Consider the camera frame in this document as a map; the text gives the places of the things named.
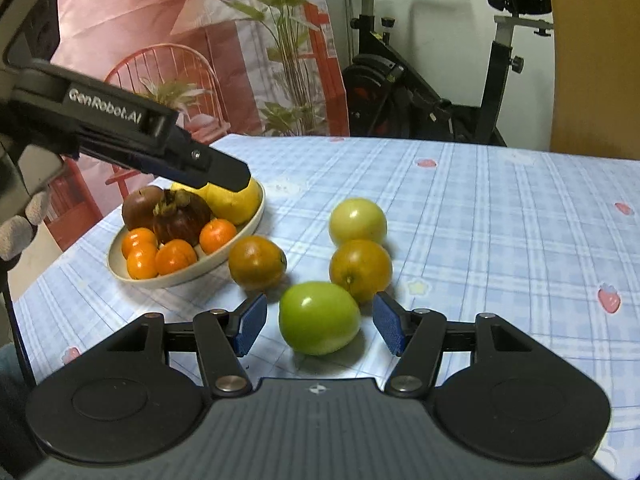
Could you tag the yellow-green round fruit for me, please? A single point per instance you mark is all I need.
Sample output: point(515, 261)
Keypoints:
point(357, 221)

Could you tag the dark purple mangosteen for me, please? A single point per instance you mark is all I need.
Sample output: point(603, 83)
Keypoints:
point(182, 220)

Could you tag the red apple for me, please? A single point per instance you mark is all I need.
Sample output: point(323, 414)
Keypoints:
point(137, 210)

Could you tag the wooden door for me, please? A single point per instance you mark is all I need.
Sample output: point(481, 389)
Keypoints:
point(595, 60)

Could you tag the blue checkered tablecloth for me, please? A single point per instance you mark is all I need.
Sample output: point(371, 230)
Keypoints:
point(475, 210)

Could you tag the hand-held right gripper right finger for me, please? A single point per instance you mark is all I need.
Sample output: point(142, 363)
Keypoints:
point(390, 322)

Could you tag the printed pink backdrop cloth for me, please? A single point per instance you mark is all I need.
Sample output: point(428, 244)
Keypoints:
point(200, 35)

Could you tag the person's left hand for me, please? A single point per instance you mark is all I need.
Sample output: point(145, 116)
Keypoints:
point(15, 237)

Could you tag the green round fruit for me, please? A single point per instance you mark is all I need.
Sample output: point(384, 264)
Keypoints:
point(320, 317)

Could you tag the large yellow lemon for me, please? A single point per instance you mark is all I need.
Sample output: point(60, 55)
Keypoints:
point(235, 207)

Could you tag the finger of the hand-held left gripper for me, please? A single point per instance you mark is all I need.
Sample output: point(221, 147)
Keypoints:
point(215, 170)

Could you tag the orange-brown round fruit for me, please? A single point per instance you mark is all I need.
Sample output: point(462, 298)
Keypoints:
point(360, 267)
point(257, 262)

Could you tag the cream round plate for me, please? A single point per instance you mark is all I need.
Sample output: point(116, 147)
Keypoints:
point(220, 265)

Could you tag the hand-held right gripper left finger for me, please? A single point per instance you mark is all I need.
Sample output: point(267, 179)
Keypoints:
point(251, 325)

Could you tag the small orange tangerine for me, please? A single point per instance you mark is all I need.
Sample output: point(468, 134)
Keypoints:
point(139, 239)
point(142, 262)
point(175, 257)
point(218, 236)

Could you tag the black exercise bike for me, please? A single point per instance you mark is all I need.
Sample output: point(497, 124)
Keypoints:
point(380, 85)

